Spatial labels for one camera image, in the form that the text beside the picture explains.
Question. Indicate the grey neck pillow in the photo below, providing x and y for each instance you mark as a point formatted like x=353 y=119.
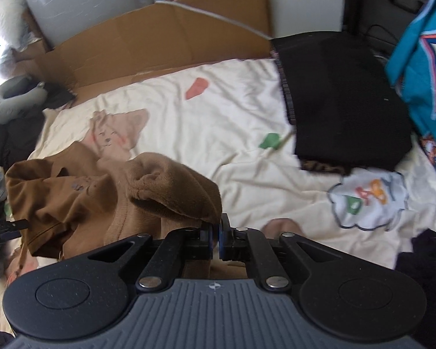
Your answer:
x=7 y=98

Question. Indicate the leopard print garment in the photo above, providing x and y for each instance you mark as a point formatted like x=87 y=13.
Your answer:
x=323 y=169

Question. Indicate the dark grey laptop bag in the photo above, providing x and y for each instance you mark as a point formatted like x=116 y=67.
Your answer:
x=385 y=0

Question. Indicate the grey wrapped appliance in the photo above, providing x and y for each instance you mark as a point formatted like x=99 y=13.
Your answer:
x=76 y=7

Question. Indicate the cream bear print bedsheet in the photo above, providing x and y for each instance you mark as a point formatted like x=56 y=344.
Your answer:
x=221 y=134

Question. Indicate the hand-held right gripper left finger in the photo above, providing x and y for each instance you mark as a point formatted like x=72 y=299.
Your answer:
x=209 y=241

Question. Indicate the flattened cardboard sheet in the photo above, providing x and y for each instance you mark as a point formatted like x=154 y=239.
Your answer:
x=149 y=43

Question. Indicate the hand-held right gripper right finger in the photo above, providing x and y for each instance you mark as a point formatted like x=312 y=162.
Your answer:
x=224 y=240

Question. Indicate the white pillow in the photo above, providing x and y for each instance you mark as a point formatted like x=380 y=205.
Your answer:
x=3 y=14

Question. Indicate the teal printed blanket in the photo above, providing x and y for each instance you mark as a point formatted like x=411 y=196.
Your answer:
x=414 y=80

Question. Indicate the brown printed t-shirt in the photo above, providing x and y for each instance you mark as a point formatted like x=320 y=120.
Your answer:
x=94 y=196

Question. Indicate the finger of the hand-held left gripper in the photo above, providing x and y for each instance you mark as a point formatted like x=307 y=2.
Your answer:
x=7 y=227

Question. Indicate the black crumpled garment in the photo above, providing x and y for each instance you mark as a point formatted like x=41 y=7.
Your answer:
x=58 y=96

